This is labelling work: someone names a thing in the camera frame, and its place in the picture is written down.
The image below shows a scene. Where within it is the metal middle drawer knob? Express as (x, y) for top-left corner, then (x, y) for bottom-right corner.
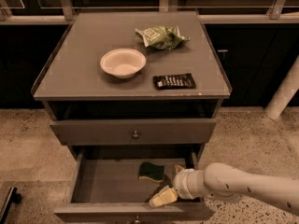
(134, 215), (141, 224)

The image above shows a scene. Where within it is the grey top drawer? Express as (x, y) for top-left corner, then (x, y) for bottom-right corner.
(50, 119), (216, 146)

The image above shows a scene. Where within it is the white paper bowl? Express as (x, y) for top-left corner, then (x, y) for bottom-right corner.
(99, 49), (146, 79)

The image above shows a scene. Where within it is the grey drawer cabinet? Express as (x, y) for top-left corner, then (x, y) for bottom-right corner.
(32, 12), (232, 156)

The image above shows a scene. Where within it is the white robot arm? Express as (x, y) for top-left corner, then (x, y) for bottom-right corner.
(149, 162), (299, 216)

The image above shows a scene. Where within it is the open grey middle drawer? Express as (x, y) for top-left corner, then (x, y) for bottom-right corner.
(54, 150), (215, 223)

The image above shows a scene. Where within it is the round metal drawer knob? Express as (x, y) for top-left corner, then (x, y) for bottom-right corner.
(132, 131), (140, 139)

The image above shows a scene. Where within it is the green yellow sponge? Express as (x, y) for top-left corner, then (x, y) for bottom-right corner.
(138, 161), (164, 183)

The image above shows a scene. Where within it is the black snack packet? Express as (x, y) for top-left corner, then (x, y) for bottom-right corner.
(152, 73), (196, 90)

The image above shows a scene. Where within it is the black object at floor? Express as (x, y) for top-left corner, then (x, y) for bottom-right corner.
(0, 187), (22, 224)

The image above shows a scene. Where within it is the green crumpled chip bag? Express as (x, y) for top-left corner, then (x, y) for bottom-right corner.
(135, 26), (190, 50)

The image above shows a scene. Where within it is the metal glass railing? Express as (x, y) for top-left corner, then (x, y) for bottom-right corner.
(0, 0), (299, 24)

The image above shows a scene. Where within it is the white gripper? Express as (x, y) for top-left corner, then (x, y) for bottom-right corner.
(149, 165), (204, 208)

